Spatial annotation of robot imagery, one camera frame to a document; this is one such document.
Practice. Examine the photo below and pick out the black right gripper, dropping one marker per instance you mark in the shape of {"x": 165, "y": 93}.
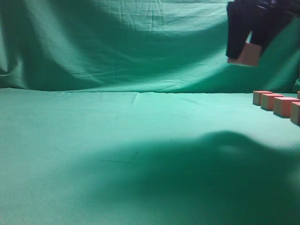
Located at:
{"x": 271, "y": 18}

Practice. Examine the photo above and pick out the red cube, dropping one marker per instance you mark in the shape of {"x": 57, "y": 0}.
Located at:
{"x": 267, "y": 100}
{"x": 295, "y": 113}
{"x": 282, "y": 106}

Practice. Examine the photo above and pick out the red cube far row end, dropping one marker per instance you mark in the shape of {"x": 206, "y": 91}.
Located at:
{"x": 257, "y": 94}

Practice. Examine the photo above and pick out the green cloth backdrop and cover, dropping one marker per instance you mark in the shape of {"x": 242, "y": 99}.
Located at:
{"x": 126, "y": 112}

